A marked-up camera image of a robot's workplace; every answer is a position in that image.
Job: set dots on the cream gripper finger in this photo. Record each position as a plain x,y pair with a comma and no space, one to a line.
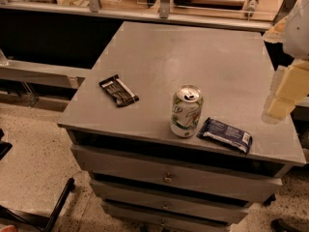
289,86

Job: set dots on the black rxbar chocolate wrapper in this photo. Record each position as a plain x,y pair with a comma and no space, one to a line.
118,91

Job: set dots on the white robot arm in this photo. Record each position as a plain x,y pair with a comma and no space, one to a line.
293,32

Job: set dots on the blue snack bar wrapper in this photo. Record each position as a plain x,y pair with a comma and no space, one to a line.
226,134

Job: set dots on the top grey drawer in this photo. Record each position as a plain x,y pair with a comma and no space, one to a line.
176,174

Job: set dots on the grey drawer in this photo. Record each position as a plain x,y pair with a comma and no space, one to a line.
166,220
176,174
168,202

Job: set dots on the white green soda can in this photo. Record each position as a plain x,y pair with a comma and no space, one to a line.
186,110

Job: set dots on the black object on floor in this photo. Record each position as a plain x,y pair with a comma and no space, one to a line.
279,225

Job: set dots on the grey drawer cabinet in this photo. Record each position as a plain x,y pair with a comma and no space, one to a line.
169,124

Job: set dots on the middle grey drawer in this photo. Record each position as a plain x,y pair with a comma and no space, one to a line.
168,202

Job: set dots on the bottom grey drawer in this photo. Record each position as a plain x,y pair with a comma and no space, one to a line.
166,220

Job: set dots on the black chair leg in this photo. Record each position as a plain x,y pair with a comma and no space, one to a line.
41,223

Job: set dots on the grey metal shelf frame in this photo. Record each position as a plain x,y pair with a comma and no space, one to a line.
252,15

